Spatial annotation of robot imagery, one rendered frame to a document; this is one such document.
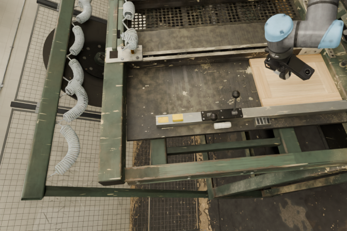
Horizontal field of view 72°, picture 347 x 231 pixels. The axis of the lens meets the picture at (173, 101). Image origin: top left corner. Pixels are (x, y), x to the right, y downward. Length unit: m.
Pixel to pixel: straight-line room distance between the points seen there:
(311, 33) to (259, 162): 0.60
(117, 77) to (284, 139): 0.88
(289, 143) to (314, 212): 1.34
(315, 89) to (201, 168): 0.75
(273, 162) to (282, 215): 1.63
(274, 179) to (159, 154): 0.88
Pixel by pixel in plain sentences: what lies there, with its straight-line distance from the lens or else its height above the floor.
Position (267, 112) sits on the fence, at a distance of 1.25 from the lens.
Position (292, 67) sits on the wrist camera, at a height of 1.49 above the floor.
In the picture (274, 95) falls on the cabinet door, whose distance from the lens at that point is 1.34.
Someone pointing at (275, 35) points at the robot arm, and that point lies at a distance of 0.75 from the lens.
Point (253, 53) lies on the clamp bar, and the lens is 1.40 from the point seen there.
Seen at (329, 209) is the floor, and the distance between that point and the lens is 2.51.
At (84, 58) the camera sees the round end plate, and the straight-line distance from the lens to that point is 1.91.
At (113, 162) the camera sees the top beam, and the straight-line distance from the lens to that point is 1.06.
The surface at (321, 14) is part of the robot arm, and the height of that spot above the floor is 1.61.
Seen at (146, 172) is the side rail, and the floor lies 1.76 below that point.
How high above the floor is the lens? 2.21
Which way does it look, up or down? 29 degrees down
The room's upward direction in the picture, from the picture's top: 78 degrees counter-clockwise
